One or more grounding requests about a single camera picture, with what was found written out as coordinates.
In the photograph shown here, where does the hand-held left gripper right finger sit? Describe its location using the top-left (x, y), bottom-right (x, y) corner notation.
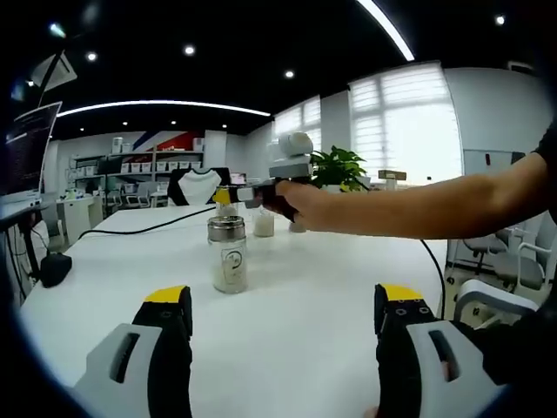
top-left (373, 282), bottom-right (509, 418)

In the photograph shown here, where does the white office chair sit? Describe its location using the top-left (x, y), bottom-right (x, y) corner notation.
top-left (454, 278), bottom-right (540, 332)

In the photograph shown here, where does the wide window with blinds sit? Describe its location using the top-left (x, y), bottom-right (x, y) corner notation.
top-left (347, 60), bottom-right (465, 186)

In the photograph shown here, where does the group of ceiling spot lights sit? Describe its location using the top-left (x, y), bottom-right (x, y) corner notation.
top-left (43, 12), bottom-right (508, 131)

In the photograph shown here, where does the long ceiling light strip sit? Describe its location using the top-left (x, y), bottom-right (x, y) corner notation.
top-left (354, 0), bottom-right (417, 62)
top-left (55, 99), bottom-right (272, 119)

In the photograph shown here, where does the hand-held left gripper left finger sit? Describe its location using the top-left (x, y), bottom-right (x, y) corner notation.
top-left (70, 285), bottom-right (194, 418)

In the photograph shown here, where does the black power cable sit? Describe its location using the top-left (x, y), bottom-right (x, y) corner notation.
top-left (76, 205), bottom-right (218, 241)

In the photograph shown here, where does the black and white shirt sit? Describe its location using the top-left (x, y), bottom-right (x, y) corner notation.
top-left (167, 166), bottom-right (232, 208)

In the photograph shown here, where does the side desk with black legs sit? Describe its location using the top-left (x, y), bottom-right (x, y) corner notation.
top-left (0, 199), bottom-right (50, 280)

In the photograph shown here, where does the person's right hand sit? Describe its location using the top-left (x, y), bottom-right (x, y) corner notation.
top-left (276, 178), bottom-right (352, 233)

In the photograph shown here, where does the tall seasoning bottle white powder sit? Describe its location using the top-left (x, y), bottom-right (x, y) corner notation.
top-left (252, 206), bottom-right (276, 239)

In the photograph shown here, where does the ceiling air conditioner cassette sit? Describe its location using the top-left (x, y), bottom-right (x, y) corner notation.
top-left (30, 50), bottom-right (79, 95)

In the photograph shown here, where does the green plant in white pot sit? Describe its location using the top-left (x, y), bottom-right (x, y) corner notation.
top-left (311, 145), bottom-right (371, 193)

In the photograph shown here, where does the shelf with white storage bins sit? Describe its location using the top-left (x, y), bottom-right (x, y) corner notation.
top-left (69, 147), bottom-right (205, 206)

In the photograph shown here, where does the monitor screen at left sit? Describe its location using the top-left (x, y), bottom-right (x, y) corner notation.
top-left (0, 100), bottom-right (64, 208)

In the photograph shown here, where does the narrow window with blinds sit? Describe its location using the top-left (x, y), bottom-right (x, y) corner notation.
top-left (272, 95), bottom-right (323, 165)

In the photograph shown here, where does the white low counter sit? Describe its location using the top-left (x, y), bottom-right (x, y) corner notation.
top-left (55, 194), bottom-right (105, 245)

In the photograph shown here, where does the small seasoning bottle beige powder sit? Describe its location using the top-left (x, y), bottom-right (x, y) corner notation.
top-left (206, 215), bottom-right (249, 293)

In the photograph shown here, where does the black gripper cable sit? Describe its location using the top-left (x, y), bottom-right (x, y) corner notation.
top-left (419, 238), bottom-right (447, 321)

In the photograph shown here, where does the grey office chair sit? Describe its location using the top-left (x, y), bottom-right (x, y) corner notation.
top-left (460, 226), bottom-right (514, 280)
top-left (515, 241), bottom-right (557, 301)

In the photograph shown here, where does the red blue wall graphic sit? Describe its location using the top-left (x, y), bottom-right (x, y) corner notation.
top-left (132, 130), bottom-right (205, 153)

